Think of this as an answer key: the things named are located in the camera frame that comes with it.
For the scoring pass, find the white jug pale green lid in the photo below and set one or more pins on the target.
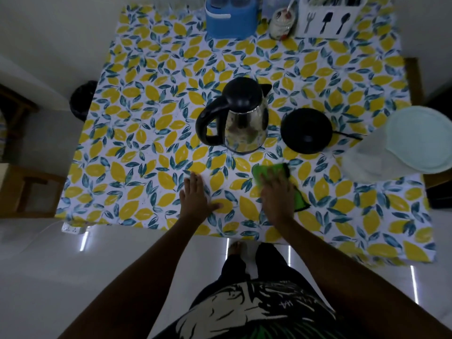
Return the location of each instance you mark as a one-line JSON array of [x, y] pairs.
[[395, 151]]

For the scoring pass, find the person's left forearm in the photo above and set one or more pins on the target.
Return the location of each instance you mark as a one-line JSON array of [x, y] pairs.
[[141, 278]]

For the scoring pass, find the black white printed shirt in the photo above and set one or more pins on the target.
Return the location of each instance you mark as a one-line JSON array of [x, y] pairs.
[[254, 314]]

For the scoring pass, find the black round kettle base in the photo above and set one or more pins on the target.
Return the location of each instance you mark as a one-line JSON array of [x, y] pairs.
[[305, 131]]

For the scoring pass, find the person's right hand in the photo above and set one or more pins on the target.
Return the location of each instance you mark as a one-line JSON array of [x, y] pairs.
[[280, 201]]

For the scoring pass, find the glass jar with label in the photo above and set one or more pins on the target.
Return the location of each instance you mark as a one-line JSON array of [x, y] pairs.
[[281, 26]]

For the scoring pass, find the blue plastic container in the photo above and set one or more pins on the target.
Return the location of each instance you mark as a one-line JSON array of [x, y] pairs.
[[231, 21]]

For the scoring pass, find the black trousers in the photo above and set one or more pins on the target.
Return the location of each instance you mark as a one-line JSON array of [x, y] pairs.
[[272, 268]]

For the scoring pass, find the wooden stool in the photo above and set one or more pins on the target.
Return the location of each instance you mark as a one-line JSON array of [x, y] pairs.
[[16, 109]]

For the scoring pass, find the person's left little finger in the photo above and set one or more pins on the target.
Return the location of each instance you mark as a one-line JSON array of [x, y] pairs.
[[182, 196]]

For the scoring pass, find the person's right fingers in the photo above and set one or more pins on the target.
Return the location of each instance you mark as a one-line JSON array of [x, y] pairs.
[[280, 180]]

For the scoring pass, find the wooden chair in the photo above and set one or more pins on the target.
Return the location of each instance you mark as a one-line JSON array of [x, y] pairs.
[[21, 188], [414, 81]]

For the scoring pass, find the person's left middle finger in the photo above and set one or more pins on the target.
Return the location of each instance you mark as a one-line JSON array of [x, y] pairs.
[[195, 182]]

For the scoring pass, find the lemon print tablecloth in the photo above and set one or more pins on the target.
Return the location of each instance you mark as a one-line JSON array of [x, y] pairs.
[[141, 102]]

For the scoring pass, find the white power strip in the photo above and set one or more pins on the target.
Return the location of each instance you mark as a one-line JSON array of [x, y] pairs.
[[73, 228]]

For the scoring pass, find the green cleaning cloth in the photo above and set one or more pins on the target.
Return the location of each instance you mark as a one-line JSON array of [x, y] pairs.
[[262, 170]]

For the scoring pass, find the person's left thumb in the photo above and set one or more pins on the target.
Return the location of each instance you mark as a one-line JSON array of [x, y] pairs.
[[216, 207]]

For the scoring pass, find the person's bare foot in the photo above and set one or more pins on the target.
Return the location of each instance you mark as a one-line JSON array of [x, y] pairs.
[[236, 247]]

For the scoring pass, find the white cutlery holder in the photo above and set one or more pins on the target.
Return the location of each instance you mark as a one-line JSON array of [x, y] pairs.
[[328, 19]]

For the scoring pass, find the black waste bin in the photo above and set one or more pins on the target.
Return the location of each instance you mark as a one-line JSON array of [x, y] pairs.
[[83, 100]]

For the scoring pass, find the person's left hand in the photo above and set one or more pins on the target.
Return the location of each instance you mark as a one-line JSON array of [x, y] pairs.
[[194, 206]]

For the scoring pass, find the person's right forearm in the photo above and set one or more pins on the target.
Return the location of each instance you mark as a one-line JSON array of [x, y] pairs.
[[346, 282]]

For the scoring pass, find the metal spoon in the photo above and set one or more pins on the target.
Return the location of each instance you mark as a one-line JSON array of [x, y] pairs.
[[291, 5]]

